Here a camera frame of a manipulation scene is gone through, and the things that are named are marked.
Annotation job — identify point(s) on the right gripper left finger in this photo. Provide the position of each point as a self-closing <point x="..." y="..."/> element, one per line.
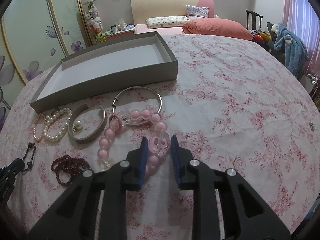
<point x="95" y="198"/>

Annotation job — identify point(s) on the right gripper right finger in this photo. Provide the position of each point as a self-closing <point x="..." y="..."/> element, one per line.
<point x="245" y="214"/>

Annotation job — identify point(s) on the thin silver bangle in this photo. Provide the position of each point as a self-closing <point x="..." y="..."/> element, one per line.
<point x="134" y="106"/>

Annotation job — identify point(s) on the pearl pendant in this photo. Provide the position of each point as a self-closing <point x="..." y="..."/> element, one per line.
<point x="77" y="125"/>

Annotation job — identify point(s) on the grey cardboard tray box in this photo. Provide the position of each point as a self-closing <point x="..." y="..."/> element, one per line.
<point x="124" y="62"/>

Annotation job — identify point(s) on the flower pattern wardrobe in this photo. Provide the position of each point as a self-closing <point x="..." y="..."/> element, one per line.
<point x="36" y="35"/>

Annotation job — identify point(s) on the blue clothes pile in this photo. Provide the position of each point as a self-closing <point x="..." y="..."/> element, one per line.
<point x="287" y="48"/>

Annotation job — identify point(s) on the plush toy stack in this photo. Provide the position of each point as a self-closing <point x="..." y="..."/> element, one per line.
<point x="93" y="21"/>

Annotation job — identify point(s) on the white mug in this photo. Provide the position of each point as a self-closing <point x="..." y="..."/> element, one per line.
<point x="114" y="29"/>

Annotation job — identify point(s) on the pink nightstand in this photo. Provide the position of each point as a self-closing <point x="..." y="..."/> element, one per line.
<point x="119" y="34"/>

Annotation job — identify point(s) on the salmon orange pillow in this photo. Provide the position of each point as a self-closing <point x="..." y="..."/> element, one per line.
<point x="218" y="27"/>

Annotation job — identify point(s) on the floral white pillow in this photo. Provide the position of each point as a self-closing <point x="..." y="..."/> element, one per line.
<point x="166" y="21"/>

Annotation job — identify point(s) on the dark wooden chair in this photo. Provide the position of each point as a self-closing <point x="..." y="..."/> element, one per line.
<point x="254" y="17"/>

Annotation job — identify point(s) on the pink curtain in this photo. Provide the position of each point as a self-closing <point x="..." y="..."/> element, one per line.
<point x="301" y="19"/>

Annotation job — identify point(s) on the purple patterned pillow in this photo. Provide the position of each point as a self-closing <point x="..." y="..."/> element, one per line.
<point x="194" y="12"/>

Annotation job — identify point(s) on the cream pink headboard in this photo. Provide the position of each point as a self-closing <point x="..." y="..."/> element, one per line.
<point x="144" y="9"/>

